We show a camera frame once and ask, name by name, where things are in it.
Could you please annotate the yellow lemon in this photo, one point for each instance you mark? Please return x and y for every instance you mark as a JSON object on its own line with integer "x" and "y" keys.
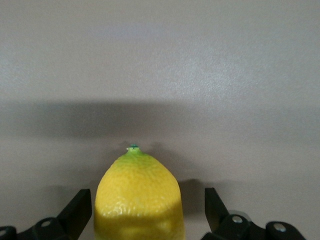
{"x": 138, "y": 197}

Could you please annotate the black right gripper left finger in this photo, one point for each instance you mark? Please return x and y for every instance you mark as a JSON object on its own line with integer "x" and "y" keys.
{"x": 72, "y": 215}

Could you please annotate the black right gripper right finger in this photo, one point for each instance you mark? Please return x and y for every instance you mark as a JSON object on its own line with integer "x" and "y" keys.
{"x": 217, "y": 212}

